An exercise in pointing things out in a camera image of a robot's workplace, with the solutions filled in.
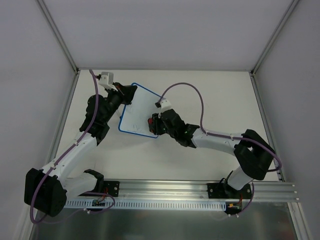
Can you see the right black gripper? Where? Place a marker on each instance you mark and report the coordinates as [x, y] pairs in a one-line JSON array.
[[158, 122]]

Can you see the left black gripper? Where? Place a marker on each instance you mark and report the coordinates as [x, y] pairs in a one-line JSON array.
[[125, 94]]

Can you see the red whiteboard eraser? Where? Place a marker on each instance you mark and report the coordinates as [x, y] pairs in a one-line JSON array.
[[150, 122]]

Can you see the blue framed whiteboard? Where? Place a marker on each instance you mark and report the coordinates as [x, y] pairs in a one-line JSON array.
[[134, 118]]

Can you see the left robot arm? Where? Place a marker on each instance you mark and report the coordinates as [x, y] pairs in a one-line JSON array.
[[49, 188]]

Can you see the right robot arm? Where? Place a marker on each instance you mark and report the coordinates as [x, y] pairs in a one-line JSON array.
[[253, 154]]

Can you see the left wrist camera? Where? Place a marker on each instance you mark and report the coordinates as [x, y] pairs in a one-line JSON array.
[[106, 80]]

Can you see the aluminium mounting rail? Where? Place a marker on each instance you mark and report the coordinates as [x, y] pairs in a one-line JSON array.
[[192, 190]]

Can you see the white slotted cable duct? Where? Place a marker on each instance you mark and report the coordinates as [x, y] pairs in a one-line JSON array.
[[135, 204]]

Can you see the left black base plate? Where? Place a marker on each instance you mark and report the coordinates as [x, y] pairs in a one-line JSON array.
[[111, 187]]

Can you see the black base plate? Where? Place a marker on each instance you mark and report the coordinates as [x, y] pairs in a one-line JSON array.
[[111, 187], [221, 190]]

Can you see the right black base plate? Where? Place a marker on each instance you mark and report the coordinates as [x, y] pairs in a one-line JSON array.
[[221, 190]]

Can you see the left aluminium frame post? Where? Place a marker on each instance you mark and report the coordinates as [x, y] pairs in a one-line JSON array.
[[57, 34]]

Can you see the aluminium frame post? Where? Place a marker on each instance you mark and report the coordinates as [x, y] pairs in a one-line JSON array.
[[57, 34], [275, 34]]

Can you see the right aluminium frame post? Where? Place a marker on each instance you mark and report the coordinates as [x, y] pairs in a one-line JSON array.
[[275, 34]]

